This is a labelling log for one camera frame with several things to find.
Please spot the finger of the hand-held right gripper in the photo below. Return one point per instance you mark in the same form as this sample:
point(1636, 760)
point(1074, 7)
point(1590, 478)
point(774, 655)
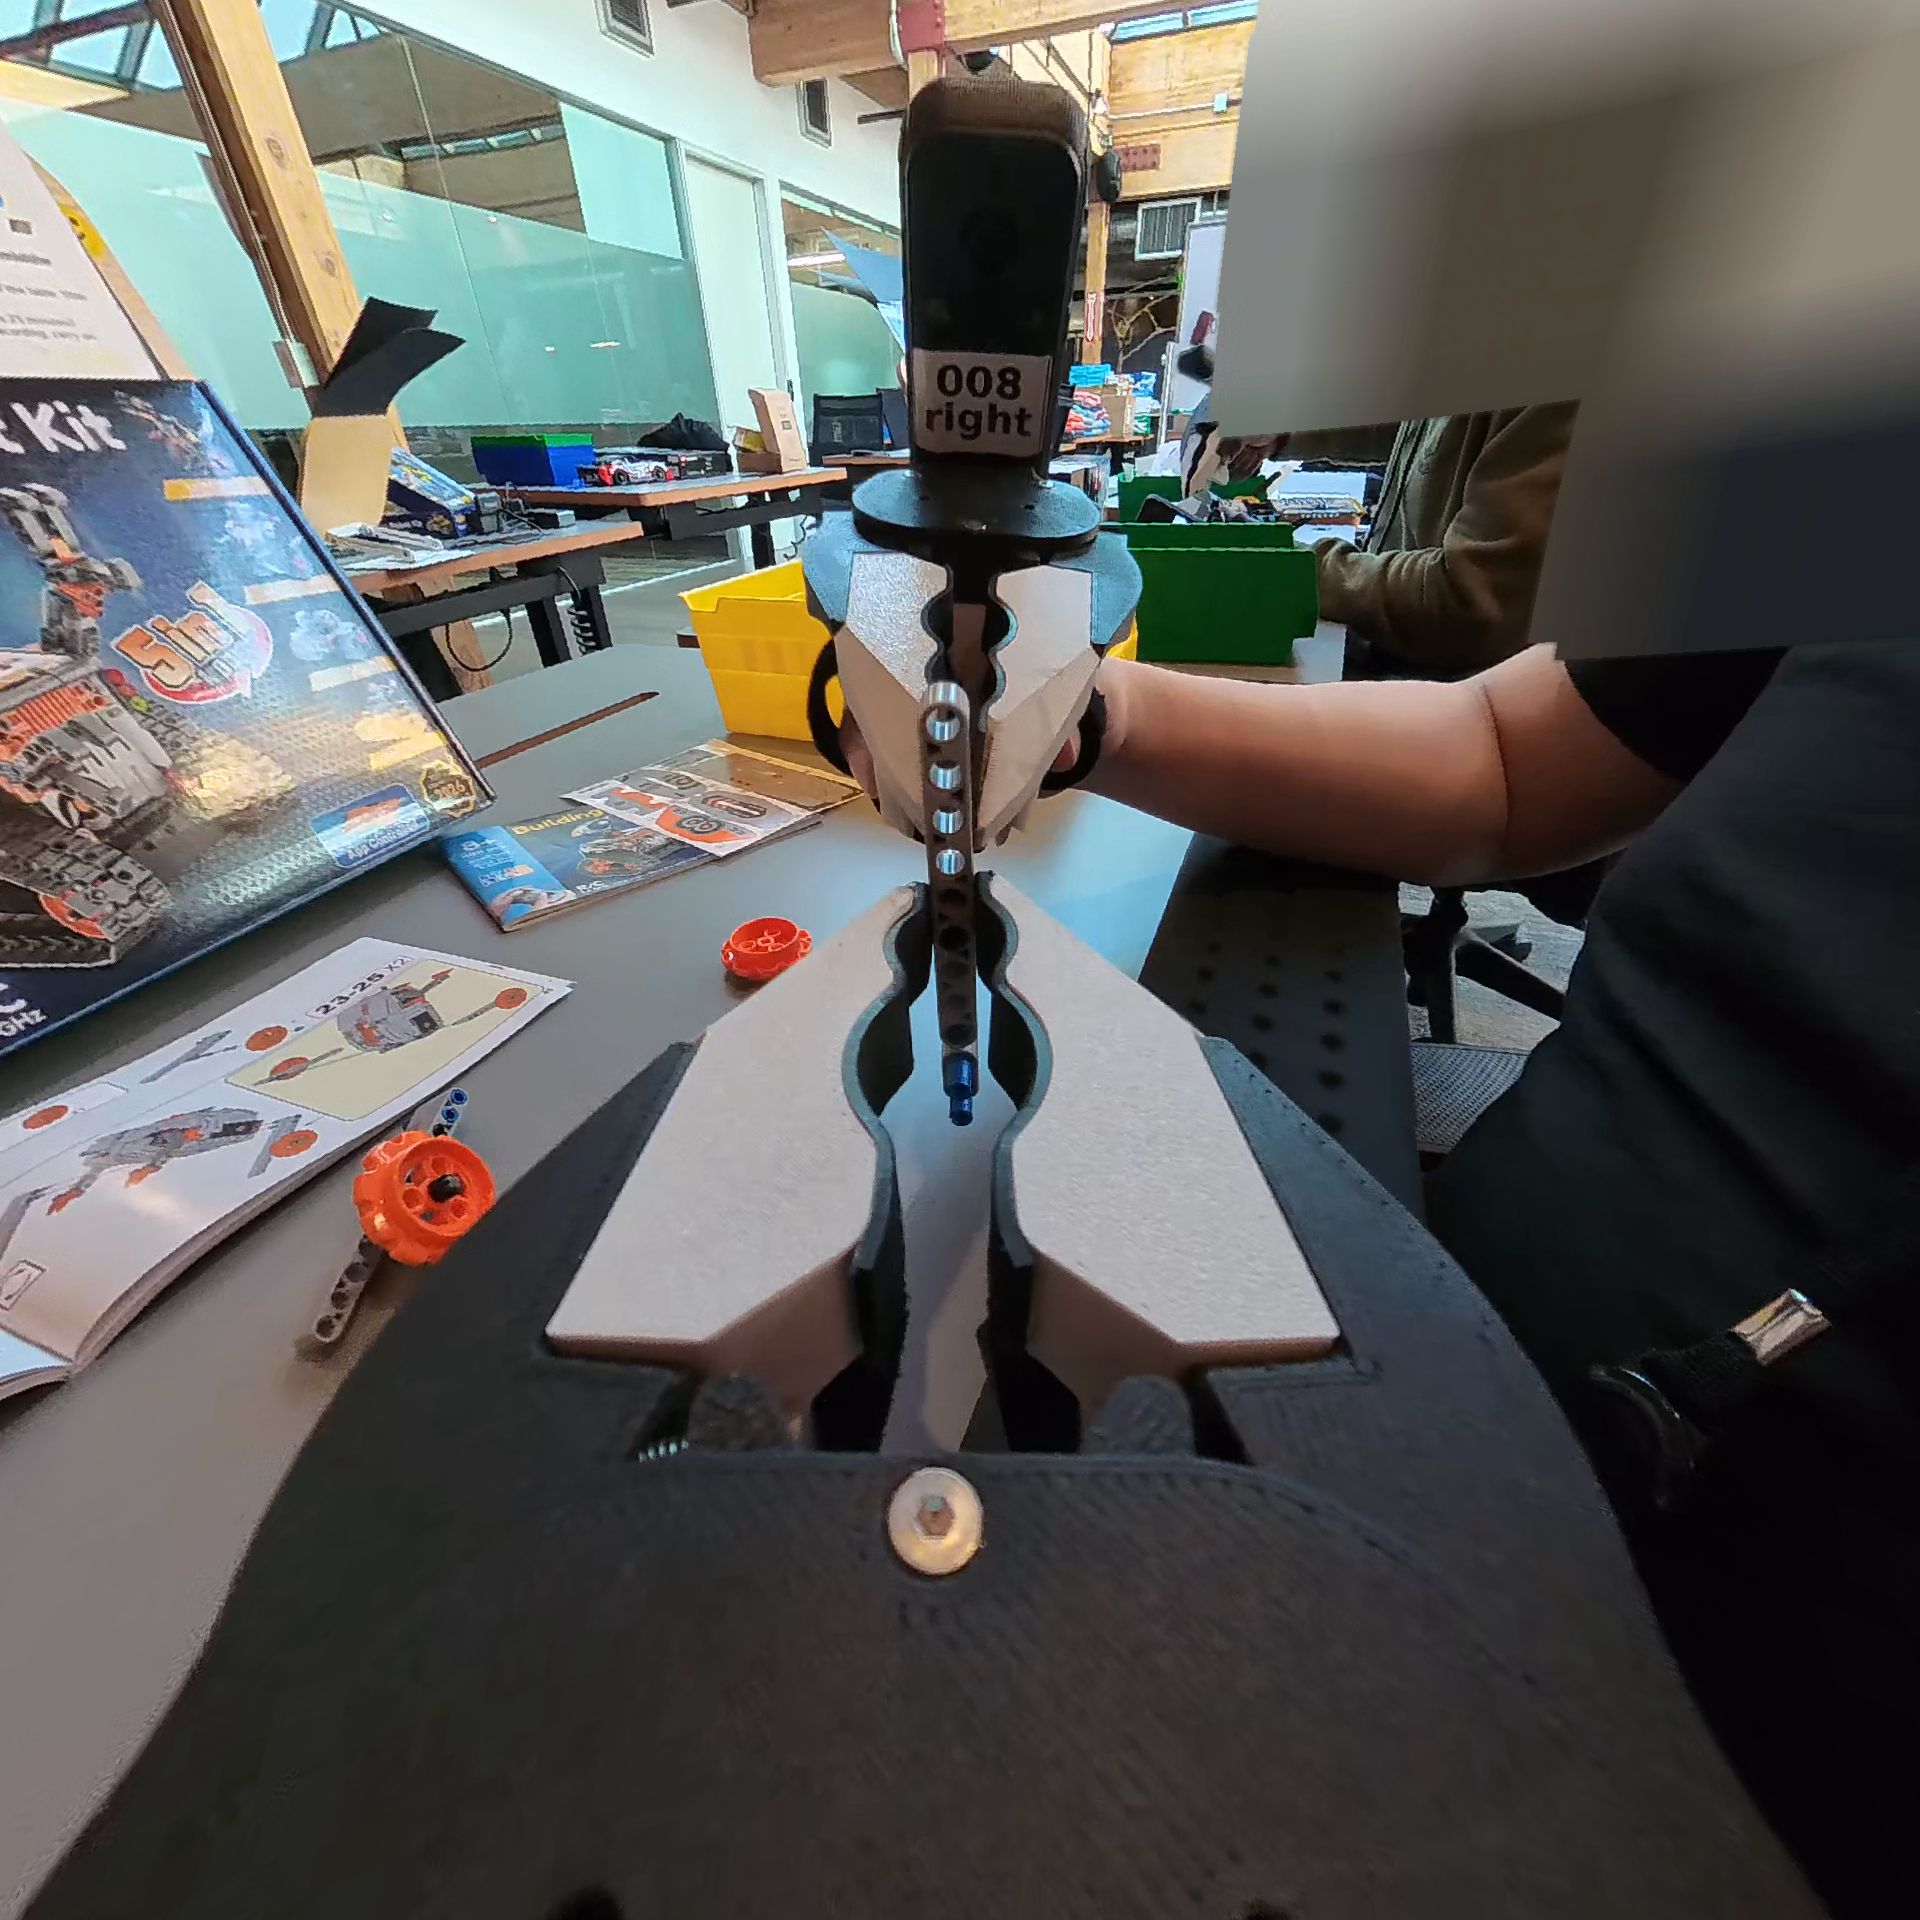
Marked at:
point(893, 661)
point(1036, 676)

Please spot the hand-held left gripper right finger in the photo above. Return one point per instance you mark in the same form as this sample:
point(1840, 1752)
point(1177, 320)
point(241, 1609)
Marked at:
point(1170, 1172)

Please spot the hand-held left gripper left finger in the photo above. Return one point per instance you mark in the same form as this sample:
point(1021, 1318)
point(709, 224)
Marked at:
point(721, 1172)

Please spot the grey perforated building beam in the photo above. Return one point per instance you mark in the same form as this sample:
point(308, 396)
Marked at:
point(950, 780)

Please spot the blue connector pin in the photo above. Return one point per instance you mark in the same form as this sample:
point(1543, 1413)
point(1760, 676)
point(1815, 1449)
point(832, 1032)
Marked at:
point(960, 1094)

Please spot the person's right forearm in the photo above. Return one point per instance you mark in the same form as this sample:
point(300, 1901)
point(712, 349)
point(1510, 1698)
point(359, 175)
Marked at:
point(1349, 765)

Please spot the grey desk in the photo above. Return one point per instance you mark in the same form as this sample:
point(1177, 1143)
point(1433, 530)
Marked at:
point(674, 990)

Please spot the long wooden desk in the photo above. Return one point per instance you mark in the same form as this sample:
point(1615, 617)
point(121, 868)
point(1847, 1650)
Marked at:
point(705, 487)

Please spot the wooden desk with black legs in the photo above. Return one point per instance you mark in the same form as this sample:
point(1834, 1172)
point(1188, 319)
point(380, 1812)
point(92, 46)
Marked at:
point(494, 548)

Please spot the person's right hand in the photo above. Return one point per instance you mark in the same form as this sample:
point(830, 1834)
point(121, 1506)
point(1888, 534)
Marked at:
point(1153, 735)

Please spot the yellow storage bin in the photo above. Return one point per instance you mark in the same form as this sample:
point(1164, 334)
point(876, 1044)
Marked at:
point(750, 646)

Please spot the large green storage bin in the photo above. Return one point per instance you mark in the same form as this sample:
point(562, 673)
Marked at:
point(1215, 599)

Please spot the small green storage bin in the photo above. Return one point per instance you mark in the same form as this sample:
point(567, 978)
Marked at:
point(1156, 494)

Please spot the small orange hub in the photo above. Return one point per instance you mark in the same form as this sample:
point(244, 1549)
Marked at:
point(764, 949)

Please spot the black perforated panel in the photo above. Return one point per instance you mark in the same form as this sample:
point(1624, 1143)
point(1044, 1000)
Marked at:
point(1289, 974)

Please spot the leaflet with orange pictures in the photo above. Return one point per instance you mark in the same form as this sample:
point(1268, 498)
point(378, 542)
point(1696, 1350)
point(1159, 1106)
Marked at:
point(705, 802)

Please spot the small cardboard box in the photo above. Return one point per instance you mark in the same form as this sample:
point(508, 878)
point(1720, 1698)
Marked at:
point(774, 429)

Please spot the orange toy wheel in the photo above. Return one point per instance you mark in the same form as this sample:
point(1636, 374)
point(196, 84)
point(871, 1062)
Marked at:
point(426, 1201)

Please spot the black bag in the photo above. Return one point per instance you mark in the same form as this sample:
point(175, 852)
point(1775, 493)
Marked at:
point(681, 441)

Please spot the office chair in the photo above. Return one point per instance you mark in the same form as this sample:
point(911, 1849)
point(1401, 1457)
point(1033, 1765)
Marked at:
point(1478, 1095)

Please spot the toy car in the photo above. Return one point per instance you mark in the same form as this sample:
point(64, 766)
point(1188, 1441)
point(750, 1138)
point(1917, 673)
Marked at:
point(628, 470)

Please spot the orange wheel on grey beam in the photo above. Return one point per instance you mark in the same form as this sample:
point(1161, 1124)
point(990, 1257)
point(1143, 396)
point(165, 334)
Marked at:
point(338, 1306)

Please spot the blue and green box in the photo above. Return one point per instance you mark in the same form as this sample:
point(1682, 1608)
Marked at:
point(534, 457)

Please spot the colourful toy box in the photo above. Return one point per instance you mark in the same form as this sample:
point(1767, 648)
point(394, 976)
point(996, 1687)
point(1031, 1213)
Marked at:
point(428, 494)

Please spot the open instruction booklet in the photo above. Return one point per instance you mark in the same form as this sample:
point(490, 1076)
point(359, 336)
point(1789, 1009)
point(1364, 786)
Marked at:
point(182, 1142)

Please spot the person's black clothed torso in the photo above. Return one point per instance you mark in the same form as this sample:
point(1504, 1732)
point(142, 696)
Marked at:
point(1724, 1049)

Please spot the cardboard piece with black flap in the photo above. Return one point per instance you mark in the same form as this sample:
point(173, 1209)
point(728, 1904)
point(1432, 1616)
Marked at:
point(383, 352)

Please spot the metal clip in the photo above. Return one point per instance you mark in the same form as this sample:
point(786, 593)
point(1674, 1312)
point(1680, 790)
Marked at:
point(1782, 1324)

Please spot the robot kit box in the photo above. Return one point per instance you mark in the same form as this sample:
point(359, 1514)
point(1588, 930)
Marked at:
point(182, 676)

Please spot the printed paper sign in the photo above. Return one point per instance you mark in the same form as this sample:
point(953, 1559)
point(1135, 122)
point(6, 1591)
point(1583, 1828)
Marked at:
point(60, 284)

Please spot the wooden post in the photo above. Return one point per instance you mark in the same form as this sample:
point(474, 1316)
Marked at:
point(255, 165)

